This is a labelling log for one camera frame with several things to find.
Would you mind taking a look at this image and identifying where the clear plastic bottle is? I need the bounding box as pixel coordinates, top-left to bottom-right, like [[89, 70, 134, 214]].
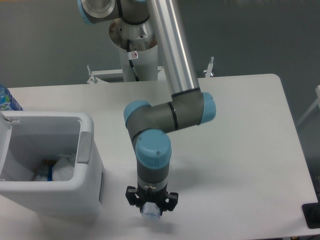
[[141, 202, 161, 221]]

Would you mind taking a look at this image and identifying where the white frame right edge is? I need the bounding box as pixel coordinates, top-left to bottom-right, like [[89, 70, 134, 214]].
[[296, 85, 320, 130]]

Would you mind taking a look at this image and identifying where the white open trash can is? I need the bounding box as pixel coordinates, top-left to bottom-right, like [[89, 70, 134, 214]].
[[0, 110, 104, 216]]

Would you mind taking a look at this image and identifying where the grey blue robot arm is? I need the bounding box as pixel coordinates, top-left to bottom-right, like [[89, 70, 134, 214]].
[[77, 0, 216, 217]]

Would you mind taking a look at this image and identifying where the blue labelled drink bottle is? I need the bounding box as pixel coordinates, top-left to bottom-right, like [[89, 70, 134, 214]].
[[0, 84, 23, 111]]

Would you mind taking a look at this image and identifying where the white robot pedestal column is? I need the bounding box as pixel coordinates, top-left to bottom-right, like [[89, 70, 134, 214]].
[[109, 18, 159, 82]]

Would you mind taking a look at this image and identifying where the blue yellow snack wrapper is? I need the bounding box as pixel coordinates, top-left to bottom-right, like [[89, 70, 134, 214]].
[[38, 159, 58, 182]]

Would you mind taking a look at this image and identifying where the clear wrapper in bin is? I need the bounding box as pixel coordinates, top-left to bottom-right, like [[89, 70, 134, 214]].
[[33, 165, 50, 182]]

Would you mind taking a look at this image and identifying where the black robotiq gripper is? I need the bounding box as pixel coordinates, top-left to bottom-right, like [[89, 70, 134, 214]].
[[125, 186, 179, 216]]

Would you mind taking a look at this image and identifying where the right white base bracket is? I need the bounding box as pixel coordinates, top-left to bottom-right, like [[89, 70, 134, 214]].
[[203, 56, 215, 78]]

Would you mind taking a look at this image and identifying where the black cable on pedestal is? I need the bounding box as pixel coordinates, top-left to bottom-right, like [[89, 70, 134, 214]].
[[126, 38, 140, 82]]

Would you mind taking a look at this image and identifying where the black device at table edge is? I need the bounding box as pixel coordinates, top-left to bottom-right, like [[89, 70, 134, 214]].
[[302, 202, 320, 229]]

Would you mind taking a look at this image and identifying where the white paper napkin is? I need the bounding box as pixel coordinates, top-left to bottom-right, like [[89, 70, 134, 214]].
[[52, 153, 76, 182]]

